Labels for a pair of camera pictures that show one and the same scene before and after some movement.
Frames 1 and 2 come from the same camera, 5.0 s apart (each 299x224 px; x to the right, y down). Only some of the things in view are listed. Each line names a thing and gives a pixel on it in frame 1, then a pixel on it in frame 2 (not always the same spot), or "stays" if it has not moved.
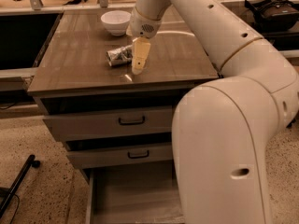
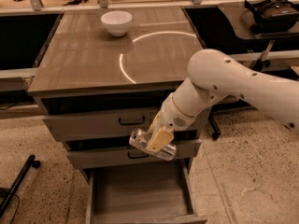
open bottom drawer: x=133 y=196 stays
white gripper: x=142 y=25 to x=170 y=115
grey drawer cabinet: x=118 y=126 stays
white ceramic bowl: x=116 y=21 stays
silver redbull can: x=120 y=56 to x=138 y=138
